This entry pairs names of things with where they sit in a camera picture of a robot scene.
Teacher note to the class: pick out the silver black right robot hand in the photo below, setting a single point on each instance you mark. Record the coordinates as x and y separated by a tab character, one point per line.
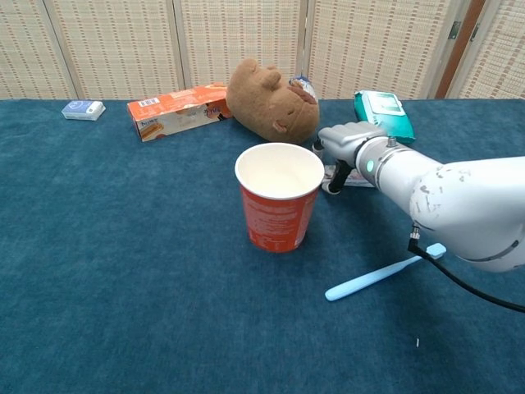
348	139

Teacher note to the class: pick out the white pink toothpaste tube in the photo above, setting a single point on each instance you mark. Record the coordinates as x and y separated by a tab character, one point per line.
356	179

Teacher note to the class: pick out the light blue toothbrush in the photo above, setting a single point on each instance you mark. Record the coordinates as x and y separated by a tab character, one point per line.
361	282

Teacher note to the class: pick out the green wet wipes pack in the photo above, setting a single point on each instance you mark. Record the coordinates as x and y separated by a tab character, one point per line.
385	111

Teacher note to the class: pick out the blue white drink can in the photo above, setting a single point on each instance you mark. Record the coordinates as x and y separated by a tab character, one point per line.
305	86

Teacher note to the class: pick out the brown capybara plush toy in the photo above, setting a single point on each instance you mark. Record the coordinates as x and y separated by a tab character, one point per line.
266	102

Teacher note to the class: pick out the red paper cup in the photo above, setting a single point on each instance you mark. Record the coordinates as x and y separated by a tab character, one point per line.
275	221

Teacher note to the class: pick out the bamboo folding screen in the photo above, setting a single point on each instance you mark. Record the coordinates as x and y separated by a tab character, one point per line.
123	41
500	61

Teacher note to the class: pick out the orange biscuit box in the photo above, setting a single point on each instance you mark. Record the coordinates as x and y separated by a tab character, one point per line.
176	115

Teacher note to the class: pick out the small blue white box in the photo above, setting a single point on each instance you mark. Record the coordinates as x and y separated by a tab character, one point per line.
82	110

